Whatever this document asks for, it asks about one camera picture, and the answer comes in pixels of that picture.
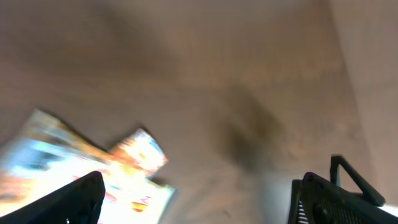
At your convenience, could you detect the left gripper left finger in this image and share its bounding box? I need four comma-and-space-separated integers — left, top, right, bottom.
1, 171, 105, 224

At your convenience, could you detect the small orange snack packet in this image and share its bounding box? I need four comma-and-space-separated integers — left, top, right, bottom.
110, 127, 169, 178

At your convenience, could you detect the large yellow snack bag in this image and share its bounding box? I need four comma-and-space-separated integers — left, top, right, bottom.
1, 110, 176, 223

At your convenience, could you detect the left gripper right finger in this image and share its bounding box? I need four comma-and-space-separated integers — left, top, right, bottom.
287, 155, 397, 224

